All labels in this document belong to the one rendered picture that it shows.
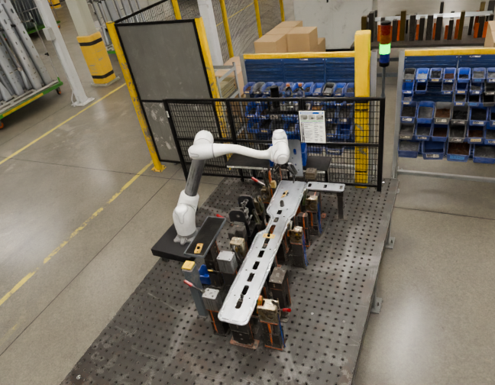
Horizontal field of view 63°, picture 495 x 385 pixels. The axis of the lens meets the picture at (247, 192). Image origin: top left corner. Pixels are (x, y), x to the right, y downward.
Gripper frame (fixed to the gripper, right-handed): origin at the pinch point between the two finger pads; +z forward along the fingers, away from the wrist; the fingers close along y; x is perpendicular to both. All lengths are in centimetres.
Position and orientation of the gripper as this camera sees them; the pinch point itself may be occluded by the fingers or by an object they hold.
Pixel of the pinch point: (285, 179)
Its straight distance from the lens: 302.0
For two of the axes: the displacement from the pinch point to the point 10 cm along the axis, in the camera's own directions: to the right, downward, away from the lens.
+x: 3.3, -5.9, 7.4
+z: 1.6, 8.0, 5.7
